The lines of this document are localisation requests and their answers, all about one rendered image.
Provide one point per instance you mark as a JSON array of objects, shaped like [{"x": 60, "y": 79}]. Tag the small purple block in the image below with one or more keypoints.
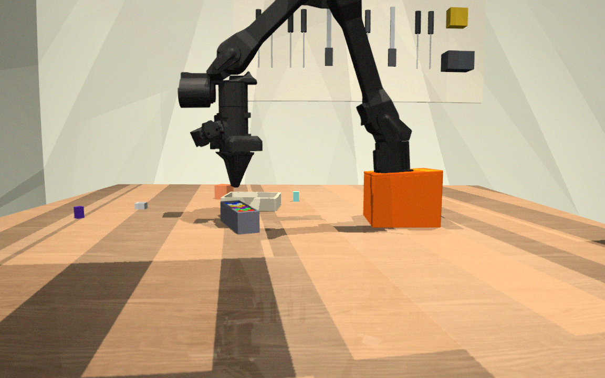
[{"x": 79, "y": 212}]

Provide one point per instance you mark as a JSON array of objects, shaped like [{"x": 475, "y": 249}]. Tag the white shallow tray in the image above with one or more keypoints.
[{"x": 262, "y": 201}]

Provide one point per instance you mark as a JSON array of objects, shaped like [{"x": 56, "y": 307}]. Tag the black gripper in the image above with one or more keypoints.
[{"x": 235, "y": 150}]

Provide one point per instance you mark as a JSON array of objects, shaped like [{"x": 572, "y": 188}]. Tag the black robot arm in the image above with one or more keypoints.
[{"x": 377, "y": 112}]

